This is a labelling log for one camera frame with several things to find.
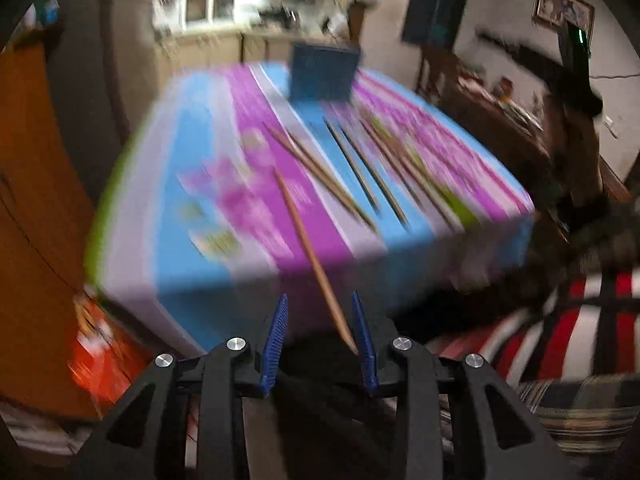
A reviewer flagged wooden chopstick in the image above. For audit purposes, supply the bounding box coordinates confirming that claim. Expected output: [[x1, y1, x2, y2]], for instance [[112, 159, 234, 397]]
[[359, 119, 424, 210], [272, 169, 358, 354], [323, 118, 380, 213], [265, 125, 380, 235], [363, 120, 462, 230], [340, 125, 409, 230]]

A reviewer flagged dark wooden dining table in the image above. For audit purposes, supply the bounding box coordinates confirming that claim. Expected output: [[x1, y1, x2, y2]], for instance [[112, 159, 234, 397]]
[[439, 77, 632, 201]]

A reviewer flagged framed elephant picture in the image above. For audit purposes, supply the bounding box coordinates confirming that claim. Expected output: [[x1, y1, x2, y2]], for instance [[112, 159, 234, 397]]
[[532, 0, 596, 37]]

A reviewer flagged dark window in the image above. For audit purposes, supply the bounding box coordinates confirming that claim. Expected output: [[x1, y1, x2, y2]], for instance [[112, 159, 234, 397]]
[[400, 0, 466, 51]]

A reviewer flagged floral striped tablecloth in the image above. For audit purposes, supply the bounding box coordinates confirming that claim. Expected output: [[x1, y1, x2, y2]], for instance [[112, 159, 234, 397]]
[[85, 63, 535, 356]]

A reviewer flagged orange wooden cabinet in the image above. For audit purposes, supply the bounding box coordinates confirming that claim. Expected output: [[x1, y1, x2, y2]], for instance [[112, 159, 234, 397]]
[[1, 40, 98, 422]]

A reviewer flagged blue perforated utensil holder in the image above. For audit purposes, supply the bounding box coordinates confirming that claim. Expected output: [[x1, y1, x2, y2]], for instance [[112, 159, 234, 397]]
[[288, 44, 361, 103]]

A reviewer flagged grey refrigerator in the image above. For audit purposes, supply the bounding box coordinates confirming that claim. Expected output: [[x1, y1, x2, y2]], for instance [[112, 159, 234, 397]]
[[47, 0, 157, 200]]

